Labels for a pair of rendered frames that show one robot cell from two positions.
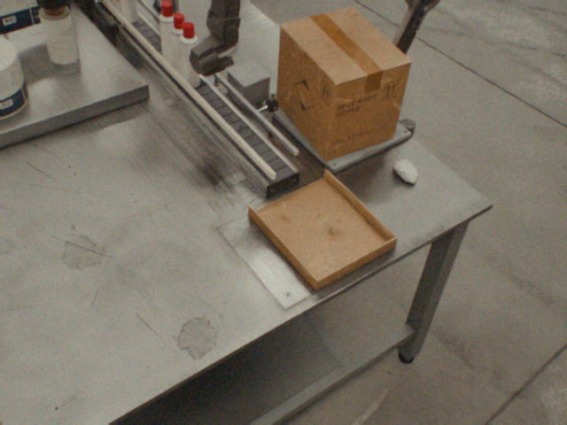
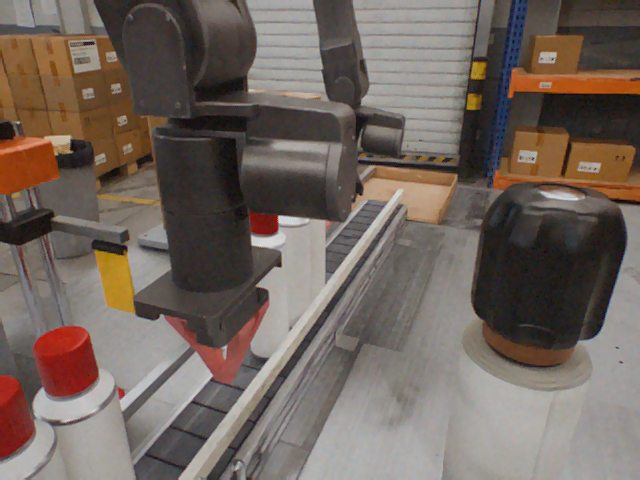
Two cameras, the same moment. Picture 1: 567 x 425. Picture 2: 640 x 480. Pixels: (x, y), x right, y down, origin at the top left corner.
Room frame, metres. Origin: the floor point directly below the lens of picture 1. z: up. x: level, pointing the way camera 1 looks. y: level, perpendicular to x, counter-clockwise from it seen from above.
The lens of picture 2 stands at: (1.99, 0.89, 1.27)
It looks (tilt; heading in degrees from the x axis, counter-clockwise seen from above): 25 degrees down; 242
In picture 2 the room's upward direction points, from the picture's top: straight up
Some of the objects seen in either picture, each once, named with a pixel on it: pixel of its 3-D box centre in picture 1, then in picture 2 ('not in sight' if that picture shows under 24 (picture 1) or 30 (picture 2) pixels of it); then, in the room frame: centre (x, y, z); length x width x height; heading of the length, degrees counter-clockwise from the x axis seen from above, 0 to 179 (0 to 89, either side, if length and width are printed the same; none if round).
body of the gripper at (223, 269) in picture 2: not in sight; (211, 249); (1.91, 0.59, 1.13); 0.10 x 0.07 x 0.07; 40
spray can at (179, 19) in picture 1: (181, 46); (292, 256); (1.74, 0.37, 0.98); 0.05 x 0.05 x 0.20
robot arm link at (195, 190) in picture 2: not in sight; (210, 166); (1.91, 0.59, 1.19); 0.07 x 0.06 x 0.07; 136
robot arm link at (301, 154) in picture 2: not in sight; (259, 116); (1.88, 0.62, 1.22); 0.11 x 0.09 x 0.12; 136
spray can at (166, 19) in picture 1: (169, 34); (267, 280); (1.80, 0.41, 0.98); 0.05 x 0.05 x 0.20
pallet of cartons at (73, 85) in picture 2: not in sight; (81, 107); (1.76, -3.81, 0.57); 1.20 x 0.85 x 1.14; 48
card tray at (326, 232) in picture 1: (321, 225); (400, 191); (1.20, -0.09, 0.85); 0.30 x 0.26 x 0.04; 40
